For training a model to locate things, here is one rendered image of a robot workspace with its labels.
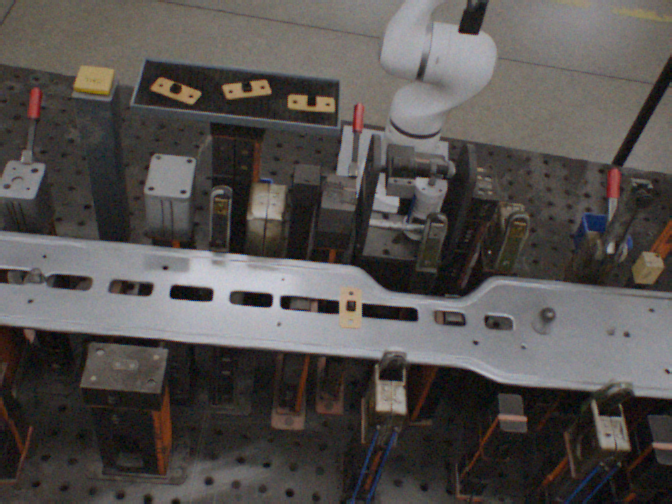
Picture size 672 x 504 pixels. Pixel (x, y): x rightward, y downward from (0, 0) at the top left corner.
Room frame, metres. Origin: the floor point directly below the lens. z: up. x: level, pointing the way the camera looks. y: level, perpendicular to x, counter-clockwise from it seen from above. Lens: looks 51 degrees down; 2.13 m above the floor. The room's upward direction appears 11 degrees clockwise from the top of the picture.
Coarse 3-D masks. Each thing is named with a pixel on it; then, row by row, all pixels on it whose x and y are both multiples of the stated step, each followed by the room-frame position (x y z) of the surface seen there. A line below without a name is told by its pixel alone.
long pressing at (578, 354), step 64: (0, 256) 0.77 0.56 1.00; (64, 256) 0.80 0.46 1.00; (128, 256) 0.83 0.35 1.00; (192, 256) 0.85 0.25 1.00; (256, 256) 0.88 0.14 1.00; (0, 320) 0.65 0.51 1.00; (64, 320) 0.68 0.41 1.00; (128, 320) 0.70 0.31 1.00; (192, 320) 0.72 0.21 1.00; (256, 320) 0.75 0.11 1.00; (320, 320) 0.78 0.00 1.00; (384, 320) 0.80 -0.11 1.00; (512, 320) 0.86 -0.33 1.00; (576, 320) 0.88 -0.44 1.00; (640, 320) 0.91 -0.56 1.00; (512, 384) 0.73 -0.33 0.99; (576, 384) 0.75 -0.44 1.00; (640, 384) 0.78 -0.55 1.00
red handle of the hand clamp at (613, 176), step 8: (608, 176) 1.12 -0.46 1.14; (616, 176) 1.12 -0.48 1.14; (608, 184) 1.11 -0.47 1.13; (616, 184) 1.11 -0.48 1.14; (608, 192) 1.09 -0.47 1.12; (616, 192) 1.09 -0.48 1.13; (608, 200) 1.08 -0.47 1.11; (616, 200) 1.08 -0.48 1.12; (608, 208) 1.07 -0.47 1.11; (608, 216) 1.06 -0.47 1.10; (608, 248) 1.01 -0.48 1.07
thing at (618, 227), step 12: (636, 180) 1.04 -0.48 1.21; (648, 180) 1.05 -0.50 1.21; (624, 192) 1.03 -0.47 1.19; (636, 192) 1.02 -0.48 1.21; (648, 192) 1.02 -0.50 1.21; (624, 204) 1.02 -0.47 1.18; (636, 204) 1.00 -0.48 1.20; (648, 204) 1.00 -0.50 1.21; (612, 216) 1.03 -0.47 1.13; (624, 216) 1.02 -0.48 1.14; (636, 216) 1.02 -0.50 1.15; (612, 228) 1.01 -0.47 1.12; (624, 228) 1.02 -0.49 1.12; (624, 240) 1.01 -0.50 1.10
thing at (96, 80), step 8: (80, 72) 1.09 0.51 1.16; (88, 72) 1.09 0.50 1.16; (96, 72) 1.10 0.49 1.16; (104, 72) 1.10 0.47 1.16; (112, 72) 1.11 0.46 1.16; (80, 80) 1.07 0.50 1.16; (88, 80) 1.07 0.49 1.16; (96, 80) 1.08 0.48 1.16; (104, 80) 1.08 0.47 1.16; (112, 80) 1.09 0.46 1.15; (80, 88) 1.05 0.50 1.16; (88, 88) 1.05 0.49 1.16; (96, 88) 1.06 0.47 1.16; (104, 88) 1.06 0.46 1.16
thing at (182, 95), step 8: (160, 80) 1.11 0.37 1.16; (168, 80) 1.11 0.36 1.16; (152, 88) 1.08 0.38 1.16; (160, 88) 1.09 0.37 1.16; (168, 88) 1.09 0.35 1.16; (176, 88) 1.08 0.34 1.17; (184, 88) 1.10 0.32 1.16; (168, 96) 1.07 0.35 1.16; (176, 96) 1.07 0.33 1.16; (184, 96) 1.08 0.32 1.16; (192, 104) 1.06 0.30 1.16
